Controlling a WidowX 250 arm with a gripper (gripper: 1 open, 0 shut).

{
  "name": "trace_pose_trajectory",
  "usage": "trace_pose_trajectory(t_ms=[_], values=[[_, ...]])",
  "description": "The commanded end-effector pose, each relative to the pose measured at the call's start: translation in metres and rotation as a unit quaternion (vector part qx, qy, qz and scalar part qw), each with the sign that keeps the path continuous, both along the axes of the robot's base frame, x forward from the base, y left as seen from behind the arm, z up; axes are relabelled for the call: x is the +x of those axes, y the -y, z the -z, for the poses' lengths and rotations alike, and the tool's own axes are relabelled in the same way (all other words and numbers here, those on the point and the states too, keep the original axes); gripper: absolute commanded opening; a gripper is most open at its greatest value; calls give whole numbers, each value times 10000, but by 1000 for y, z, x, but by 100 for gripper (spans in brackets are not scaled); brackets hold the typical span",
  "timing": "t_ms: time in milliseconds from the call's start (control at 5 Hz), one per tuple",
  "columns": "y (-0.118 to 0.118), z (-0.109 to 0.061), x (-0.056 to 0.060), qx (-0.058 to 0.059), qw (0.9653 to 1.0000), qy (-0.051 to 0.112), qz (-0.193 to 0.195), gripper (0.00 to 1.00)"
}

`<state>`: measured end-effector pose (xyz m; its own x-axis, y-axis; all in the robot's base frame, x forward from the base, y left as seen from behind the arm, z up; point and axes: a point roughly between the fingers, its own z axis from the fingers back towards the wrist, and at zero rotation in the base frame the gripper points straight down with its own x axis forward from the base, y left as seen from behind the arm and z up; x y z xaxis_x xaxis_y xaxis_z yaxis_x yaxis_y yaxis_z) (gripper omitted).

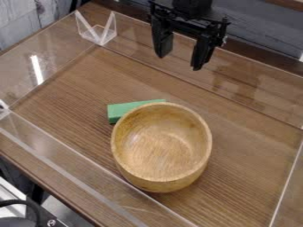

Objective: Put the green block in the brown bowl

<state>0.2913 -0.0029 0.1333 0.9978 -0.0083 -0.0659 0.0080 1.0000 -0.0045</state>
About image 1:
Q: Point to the brown wooden bowl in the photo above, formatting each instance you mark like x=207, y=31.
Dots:
x=161, y=146

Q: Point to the black metal bracket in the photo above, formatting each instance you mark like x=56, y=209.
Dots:
x=40, y=216

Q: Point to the green foam block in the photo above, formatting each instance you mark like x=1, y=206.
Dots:
x=116, y=110

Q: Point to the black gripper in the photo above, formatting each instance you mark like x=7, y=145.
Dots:
x=193, y=18

